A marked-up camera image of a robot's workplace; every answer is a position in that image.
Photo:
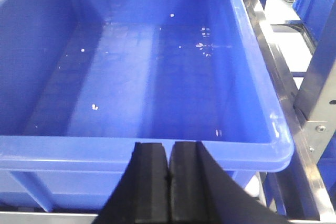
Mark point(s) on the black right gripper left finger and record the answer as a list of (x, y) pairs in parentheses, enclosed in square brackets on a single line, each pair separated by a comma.
[(141, 196)]

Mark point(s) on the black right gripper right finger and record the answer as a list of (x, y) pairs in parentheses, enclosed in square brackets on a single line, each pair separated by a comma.
[(202, 192)]

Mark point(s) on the perforated steel shelf upright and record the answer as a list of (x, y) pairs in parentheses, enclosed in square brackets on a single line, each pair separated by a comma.
[(315, 101)]

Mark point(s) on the blue bin upper right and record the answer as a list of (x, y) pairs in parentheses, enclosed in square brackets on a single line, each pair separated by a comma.
[(83, 80)]

